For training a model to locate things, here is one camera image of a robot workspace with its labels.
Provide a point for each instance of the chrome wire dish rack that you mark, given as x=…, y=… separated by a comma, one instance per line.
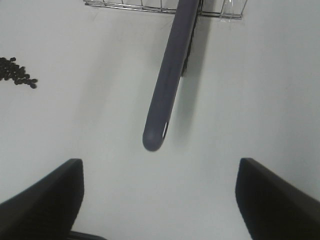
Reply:
x=221, y=9

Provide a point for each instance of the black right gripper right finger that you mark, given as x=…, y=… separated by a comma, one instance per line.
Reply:
x=272, y=208

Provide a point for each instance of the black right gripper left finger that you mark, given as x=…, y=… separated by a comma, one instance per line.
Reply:
x=46, y=210

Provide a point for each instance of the purple hand brush black bristles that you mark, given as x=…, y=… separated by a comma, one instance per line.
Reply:
x=170, y=72

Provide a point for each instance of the pile of coffee beans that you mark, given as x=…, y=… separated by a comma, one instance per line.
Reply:
x=10, y=70

